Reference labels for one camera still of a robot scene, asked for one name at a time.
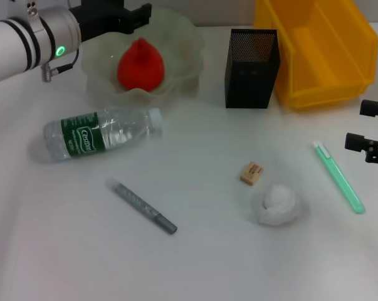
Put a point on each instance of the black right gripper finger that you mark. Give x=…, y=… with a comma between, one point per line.
x=367, y=147
x=375, y=108

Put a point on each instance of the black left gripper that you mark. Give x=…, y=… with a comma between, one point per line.
x=101, y=19

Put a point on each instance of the mint green pen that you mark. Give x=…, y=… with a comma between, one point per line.
x=336, y=175

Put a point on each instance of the red-orange fruit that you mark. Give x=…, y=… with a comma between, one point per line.
x=141, y=66

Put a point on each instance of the white paper ball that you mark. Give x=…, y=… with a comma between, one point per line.
x=278, y=205

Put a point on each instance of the clear green-label water bottle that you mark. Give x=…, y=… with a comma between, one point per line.
x=82, y=135

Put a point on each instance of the grey glitter pen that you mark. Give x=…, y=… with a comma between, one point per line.
x=141, y=207

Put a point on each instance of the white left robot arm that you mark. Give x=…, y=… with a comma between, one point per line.
x=13, y=47

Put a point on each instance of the pale green glass fruit bowl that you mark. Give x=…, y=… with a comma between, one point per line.
x=182, y=56

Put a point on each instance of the small tan eraser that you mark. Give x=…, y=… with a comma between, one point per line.
x=252, y=173

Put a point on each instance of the black mesh pen holder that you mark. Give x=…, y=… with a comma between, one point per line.
x=251, y=84

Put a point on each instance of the yellow plastic bin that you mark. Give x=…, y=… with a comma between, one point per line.
x=326, y=62

